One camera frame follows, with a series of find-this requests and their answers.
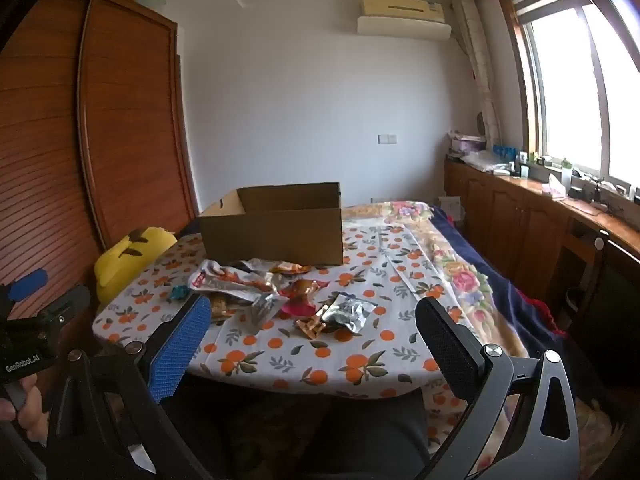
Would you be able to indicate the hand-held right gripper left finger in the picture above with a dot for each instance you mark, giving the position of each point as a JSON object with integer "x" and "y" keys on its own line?
{"x": 180, "y": 347}

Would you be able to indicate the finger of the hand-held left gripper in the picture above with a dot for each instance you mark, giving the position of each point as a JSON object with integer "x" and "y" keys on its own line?
{"x": 29, "y": 282}
{"x": 67, "y": 304}

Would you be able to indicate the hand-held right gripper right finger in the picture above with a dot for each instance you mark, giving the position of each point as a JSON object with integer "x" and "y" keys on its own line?
{"x": 447, "y": 355}

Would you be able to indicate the small teal snack packet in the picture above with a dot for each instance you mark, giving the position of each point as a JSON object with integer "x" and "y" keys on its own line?
{"x": 179, "y": 293}

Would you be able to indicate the clear grain bar packet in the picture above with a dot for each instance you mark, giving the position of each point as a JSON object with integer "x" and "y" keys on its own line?
{"x": 223, "y": 308}

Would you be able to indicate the long white red snack packet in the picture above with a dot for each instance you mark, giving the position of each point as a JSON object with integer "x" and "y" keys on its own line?
{"x": 220, "y": 280}

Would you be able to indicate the silver foil snack packet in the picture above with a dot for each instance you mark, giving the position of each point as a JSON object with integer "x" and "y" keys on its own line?
{"x": 262, "y": 311}

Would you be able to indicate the silver printed snack packet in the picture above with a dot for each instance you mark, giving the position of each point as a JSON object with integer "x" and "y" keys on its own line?
{"x": 350, "y": 312}

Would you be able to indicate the orange snack packet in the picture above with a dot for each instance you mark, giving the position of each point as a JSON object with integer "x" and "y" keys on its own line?
{"x": 291, "y": 268}

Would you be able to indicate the brown cardboard box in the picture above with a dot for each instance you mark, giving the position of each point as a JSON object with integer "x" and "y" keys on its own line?
{"x": 270, "y": 240}

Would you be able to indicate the person's left hand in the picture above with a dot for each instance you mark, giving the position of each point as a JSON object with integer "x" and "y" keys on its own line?
{"x": 31, "y": 415}

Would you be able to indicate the orange print tablecloth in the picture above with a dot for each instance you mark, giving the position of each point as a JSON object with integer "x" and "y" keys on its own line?
{"x": 380, "y": 355}

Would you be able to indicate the yellow plush toy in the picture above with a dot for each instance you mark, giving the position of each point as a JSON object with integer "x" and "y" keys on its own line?
{"x": 130, "y": 260}

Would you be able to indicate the floral blanket navy edge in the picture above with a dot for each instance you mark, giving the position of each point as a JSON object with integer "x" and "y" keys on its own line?
{"x": 450, "y": 255}

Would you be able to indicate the pink snack packet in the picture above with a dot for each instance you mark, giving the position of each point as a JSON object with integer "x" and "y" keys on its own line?
{"x": 300, "y": 294}

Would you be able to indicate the small orange brown wrapper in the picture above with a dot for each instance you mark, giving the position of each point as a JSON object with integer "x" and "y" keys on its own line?
{"x": 310, "y": 326}

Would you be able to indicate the long wooden cabinet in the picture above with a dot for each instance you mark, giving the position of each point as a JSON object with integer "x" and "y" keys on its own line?
{"x": 510, "y": 220}

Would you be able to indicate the wooden slatted wardrobe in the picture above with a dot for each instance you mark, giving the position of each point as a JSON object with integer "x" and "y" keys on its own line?
{"x": 50, "y": 135}

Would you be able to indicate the white plastic bag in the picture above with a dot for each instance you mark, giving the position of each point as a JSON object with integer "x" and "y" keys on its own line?
{"x": 482, "y": 162}

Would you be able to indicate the tissue box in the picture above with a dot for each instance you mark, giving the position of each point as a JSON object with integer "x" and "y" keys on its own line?
{"x": 555, "y": 186}

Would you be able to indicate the blue bottles pack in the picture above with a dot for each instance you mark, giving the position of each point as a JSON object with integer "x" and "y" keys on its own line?
{"x": 502, "y": 151}

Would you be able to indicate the pile of small boxes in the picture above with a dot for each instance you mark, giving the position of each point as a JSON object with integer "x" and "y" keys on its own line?
{"x": 465, "y": 144}

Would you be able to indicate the pale patterned curtain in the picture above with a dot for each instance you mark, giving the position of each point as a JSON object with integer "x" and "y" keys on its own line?
{"x": 480, "y": 60}

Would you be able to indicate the white wall socket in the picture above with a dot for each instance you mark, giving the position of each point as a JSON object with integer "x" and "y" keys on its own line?
{"x": 387, "y": 138}

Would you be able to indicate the wooden frame window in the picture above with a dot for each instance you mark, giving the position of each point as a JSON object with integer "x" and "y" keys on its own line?
{"x": 575, "y": 85}

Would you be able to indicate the wall air conditioner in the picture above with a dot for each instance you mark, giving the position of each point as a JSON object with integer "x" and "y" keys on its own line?
{"x": 400, "y": 17}

